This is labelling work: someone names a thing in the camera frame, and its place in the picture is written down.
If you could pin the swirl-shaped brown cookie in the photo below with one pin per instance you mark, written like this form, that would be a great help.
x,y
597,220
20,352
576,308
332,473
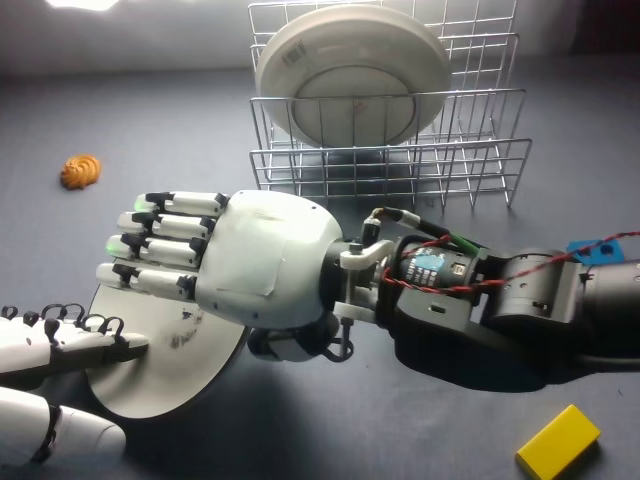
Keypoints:
x,y
81,172

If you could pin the white plate with dark rim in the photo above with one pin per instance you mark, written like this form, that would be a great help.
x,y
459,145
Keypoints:
x,y
165,370
350,55

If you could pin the blue block with two holes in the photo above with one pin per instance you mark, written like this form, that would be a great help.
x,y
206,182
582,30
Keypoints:
x,y
595,252

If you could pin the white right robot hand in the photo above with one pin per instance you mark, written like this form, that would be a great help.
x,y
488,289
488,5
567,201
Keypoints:
x,y
270,255

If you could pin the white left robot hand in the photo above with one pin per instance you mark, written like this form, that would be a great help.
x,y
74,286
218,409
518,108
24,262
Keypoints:
x,y
30,350

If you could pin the yellow rectangular block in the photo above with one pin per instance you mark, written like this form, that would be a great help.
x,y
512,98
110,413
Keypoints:
x,y
557,442

